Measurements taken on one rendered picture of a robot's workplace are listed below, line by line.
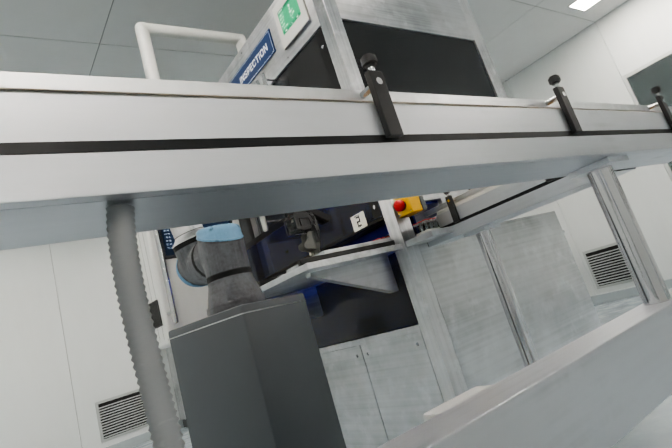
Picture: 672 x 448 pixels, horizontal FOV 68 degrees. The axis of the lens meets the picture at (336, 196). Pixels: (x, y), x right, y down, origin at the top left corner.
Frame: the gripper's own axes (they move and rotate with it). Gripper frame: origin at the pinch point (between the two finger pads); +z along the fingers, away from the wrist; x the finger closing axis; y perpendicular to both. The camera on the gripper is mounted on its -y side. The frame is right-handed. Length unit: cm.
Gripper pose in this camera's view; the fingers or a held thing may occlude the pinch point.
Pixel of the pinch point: (317, 254)
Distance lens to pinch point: 165.9
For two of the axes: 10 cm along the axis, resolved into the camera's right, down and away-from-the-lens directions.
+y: -7.9, 0.9, -6.1
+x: 5.5, -3.6, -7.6
